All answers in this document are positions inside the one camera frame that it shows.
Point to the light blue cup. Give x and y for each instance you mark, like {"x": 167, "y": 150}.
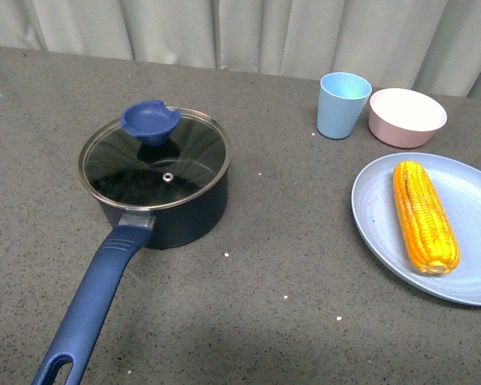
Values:
{"x": 342, "y": 97}

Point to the yellow corn cob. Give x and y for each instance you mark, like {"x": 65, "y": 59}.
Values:
{"x": 430, "y": 242}

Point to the dark blue saucepan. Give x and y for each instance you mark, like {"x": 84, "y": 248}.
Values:
{"x": 131, "y": 231}

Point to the light blue plate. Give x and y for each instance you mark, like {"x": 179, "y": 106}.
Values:
{"x": 375, "y": 215}

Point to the glass lid with blue knob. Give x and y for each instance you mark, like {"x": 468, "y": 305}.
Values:
{"x": 155, "y": 157}

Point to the white curtain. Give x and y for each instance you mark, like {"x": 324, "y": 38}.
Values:
{"x": 429, "y": 46}

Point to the pink bowl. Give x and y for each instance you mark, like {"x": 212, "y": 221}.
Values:
{"x": 404, "y": 118}

